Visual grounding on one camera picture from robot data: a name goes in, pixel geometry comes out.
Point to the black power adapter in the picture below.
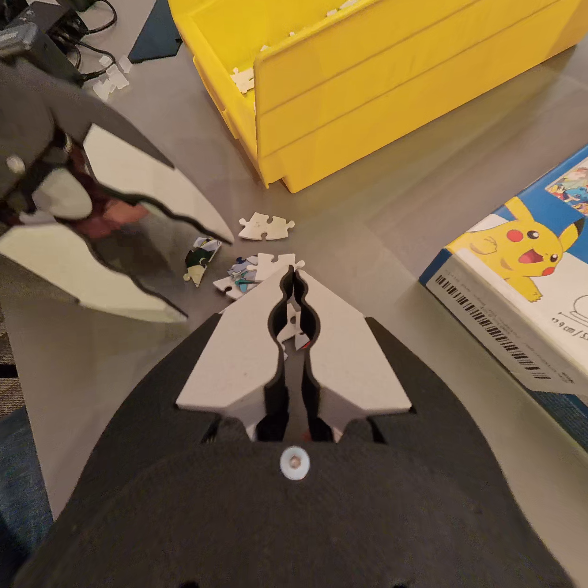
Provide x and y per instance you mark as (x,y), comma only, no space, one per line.
(55,36)

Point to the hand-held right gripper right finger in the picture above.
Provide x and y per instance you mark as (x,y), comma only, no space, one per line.
(353,367)

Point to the clear plastic pieces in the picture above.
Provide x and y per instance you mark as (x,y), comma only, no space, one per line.
(112,76)

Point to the blue printed jigsaw piece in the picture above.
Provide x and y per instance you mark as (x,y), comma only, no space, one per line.
(243,275)

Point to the black printed jigsaw piece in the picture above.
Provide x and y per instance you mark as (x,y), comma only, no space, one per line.
(202,259)

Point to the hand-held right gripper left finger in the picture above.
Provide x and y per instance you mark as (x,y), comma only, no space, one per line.
(234,367)

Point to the person's left hand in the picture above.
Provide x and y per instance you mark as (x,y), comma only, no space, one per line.
(126,213)

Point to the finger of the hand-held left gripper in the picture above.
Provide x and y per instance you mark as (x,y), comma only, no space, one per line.
(59,266)
(151,174)

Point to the red printed jigsaw piece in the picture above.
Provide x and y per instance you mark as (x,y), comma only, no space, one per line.
(294,330)

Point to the white jigsaw piece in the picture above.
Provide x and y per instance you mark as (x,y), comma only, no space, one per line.
(280,228)
(225,285)
(271,265)
(252,226)

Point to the yellow plastic bin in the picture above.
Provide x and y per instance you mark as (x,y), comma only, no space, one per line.
(367,92)

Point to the blue puzzle box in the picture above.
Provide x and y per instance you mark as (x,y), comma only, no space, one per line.
(505,285)

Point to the pile of puzzle pieces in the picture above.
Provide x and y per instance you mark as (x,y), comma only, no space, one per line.
(243,80)

